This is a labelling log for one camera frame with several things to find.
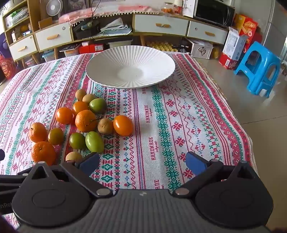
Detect yellowish orange kumquat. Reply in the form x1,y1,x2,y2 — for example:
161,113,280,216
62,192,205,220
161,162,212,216
48,128,65,146

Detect clear storage bin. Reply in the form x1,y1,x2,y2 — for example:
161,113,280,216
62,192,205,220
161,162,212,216
107,40,133,51

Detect purple bag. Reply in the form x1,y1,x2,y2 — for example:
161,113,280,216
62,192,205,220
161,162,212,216
0,34,10,56

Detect white patterned crate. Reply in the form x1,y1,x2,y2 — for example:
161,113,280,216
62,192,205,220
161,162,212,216
190,41,213,60

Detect blue plastic stool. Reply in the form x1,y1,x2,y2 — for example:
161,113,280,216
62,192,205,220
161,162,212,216
234,41,282,98

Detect red printed bag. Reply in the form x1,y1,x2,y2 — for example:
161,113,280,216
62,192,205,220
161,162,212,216
0,54,14,81

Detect red cardboard box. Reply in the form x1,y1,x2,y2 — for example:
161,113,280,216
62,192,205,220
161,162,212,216
79,44,100,54

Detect white drawer with wooden handle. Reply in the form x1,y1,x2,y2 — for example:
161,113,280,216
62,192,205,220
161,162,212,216
9,36,37,60
187,21,229,44
134,14,188,36
35,22,72,51

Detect yellow egg tray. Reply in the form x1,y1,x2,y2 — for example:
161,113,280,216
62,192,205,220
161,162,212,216
146,40,180,52

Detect red and yellow gift boxes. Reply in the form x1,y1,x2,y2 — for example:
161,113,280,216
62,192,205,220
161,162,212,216
233,13,263,52

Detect glass jar with oranges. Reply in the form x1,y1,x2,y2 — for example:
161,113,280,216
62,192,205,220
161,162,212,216
161,2,176,14

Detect silver refrigerator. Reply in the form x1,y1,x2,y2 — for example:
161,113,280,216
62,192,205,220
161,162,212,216
262,0,287,52

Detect pink fringed cloth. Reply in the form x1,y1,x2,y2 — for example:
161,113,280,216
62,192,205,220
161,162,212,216
59,6,163,25

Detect clear bin with orange contents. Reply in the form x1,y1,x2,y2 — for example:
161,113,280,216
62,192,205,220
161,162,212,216
64,50,81,58

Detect red printed box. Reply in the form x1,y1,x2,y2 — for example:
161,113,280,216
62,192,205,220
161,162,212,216
218,53,241,70

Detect long wooden cabinet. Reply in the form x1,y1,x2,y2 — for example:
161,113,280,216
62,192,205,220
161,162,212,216
34,12,229,63

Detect dark green jujube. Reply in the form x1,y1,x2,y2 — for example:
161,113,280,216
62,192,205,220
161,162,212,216
69,132,87,149

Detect black power cable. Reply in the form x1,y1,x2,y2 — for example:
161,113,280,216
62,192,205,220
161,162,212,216
90,0,99,42

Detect pale brown kiwi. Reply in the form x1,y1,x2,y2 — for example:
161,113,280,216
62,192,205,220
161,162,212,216
75,89,87,101
82,94,97,104
65,151,84,163

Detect flat cardboard box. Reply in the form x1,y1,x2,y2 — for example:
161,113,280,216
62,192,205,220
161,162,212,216
39,17,53,29

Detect white ribbed plate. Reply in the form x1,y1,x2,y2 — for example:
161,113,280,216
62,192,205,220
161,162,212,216
85,45,176,88

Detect black keyboard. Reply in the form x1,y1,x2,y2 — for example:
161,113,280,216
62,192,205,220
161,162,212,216
59,44,80,51

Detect orange mandarin with stem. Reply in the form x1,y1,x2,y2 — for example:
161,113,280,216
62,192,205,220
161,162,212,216
75,110,98,133

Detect clear bin with blue lid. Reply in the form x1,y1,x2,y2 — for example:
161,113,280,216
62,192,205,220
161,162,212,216
42,50,56,63

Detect wooden shelf unit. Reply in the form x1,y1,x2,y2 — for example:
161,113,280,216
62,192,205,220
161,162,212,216
2,0,43,63

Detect stacked documents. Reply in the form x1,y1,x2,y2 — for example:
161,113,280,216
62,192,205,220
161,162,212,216
4,7,29,27

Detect black storage box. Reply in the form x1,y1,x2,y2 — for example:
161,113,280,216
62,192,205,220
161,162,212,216
73,21,101,40

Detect white printed carton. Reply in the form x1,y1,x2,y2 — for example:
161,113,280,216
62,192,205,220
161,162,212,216
183,0,195,18

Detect black microwave oven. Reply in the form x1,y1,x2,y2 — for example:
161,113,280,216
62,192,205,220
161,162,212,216
194,0,235,28

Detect small clear bin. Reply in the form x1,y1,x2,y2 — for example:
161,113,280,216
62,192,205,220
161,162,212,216
23,56,36,68

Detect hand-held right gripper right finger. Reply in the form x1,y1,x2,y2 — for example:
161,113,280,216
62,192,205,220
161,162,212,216
171,151,259,199

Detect patterned woven tablecloth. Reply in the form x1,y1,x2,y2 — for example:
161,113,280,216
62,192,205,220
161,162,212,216
0,52,258,229

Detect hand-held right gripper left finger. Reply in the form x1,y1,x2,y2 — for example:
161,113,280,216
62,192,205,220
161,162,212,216
23,152,112,199

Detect pile of loose papers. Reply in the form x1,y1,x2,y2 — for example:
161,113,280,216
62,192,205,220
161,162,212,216
100,18,133,36

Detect white and blue carton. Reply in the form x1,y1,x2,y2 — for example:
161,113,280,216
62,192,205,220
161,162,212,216
223,27,247,61

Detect white desk fan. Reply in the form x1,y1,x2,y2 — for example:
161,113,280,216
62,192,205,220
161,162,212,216
46,0,64,20

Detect framed cat picture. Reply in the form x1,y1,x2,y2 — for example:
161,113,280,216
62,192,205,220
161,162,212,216
67,0,89,9

